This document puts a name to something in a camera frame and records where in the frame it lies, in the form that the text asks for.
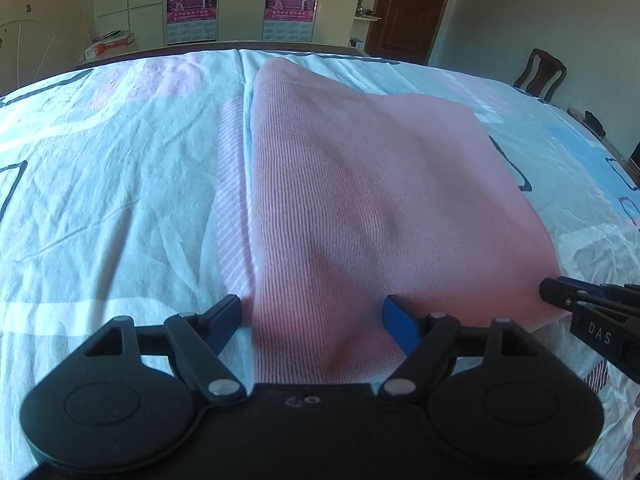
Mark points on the small flat dark item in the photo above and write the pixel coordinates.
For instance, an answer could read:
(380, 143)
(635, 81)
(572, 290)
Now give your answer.
(114, 34)

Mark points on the white orange box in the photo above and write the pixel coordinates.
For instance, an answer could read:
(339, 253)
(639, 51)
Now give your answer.
(107, 47)

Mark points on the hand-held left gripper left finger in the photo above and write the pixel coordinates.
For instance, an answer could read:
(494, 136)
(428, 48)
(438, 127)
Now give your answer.
(225, 320)

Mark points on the small dark object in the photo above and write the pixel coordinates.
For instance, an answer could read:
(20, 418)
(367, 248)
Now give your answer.
(594, 122)

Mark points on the cream corner wall shelf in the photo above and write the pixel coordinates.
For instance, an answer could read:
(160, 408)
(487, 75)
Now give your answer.
(369, 7)

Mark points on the dark wooden chair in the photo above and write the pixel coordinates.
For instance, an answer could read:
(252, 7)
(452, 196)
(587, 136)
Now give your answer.
(540, 72)

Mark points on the white blue printed bed sheet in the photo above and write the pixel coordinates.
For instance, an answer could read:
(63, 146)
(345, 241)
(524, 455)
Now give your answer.
(115, 170)

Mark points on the pink sweater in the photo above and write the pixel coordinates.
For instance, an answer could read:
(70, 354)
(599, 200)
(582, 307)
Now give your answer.
(360, 185)

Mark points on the brown wooden door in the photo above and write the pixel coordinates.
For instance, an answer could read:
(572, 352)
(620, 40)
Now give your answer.
(410, 5)

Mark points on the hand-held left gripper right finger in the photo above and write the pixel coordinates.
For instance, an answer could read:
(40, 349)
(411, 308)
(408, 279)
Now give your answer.
(400, 327)

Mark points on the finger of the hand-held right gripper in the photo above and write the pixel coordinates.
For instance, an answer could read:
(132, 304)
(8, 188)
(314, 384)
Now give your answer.
(567, 292)

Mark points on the cream curved headboard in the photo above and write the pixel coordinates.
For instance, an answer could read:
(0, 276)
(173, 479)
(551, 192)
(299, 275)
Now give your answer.
(35, 35)

